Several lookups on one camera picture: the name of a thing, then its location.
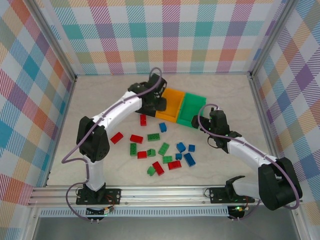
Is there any green plastic bin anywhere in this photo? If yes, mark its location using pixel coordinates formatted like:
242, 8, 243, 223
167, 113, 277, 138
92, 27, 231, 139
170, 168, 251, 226
175, 92, 208, 129

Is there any aluminium frame post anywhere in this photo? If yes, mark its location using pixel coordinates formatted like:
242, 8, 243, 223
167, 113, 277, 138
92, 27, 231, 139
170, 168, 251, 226
26, 0, 78, 82
247, 0, 298, 80

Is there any orange plastic bin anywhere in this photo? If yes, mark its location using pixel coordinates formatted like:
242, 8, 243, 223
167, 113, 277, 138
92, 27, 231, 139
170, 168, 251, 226
155, 87, 186, 124

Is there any aluminium mounting rail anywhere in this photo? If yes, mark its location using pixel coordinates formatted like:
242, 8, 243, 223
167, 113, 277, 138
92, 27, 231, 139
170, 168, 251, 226
26, 185, 303, 208

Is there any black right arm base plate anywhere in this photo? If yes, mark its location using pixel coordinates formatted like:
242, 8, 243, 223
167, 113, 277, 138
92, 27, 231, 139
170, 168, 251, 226
208, 186, 256, 205

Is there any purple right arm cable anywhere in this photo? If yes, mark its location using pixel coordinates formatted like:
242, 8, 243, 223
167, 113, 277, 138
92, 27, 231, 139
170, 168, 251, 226
197, 102, 302, 222

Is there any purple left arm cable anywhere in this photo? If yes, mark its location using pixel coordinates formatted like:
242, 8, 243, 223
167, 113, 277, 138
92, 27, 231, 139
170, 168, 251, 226
61, 66, 167, 223

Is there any aluminium side rail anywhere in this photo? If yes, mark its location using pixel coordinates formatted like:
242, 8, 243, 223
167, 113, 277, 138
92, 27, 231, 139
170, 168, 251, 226
43, 76, 78, 188
248, 72, 286, 186

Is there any small wired connector board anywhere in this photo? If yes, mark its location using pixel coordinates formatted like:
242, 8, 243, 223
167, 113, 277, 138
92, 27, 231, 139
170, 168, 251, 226
86, 206, 116, 217
228, 205, 251, 219

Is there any white slotted cable duct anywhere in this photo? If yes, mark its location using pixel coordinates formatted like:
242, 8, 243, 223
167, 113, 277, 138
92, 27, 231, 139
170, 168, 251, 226
39, 208, 230, 218

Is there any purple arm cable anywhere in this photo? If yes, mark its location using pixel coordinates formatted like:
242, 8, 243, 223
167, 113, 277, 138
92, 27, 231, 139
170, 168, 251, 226
197, 102, 302, 222
61, 66, 167, 223

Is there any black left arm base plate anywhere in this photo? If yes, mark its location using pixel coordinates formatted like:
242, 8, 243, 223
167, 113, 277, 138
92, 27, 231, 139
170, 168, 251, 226
76, 187, 122, 206

